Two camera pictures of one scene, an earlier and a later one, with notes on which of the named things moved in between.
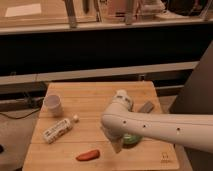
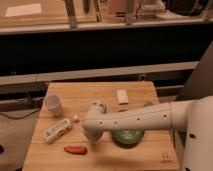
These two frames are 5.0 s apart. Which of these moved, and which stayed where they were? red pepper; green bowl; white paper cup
Moved: red pepper
Stayed: white paper cup; green bowl
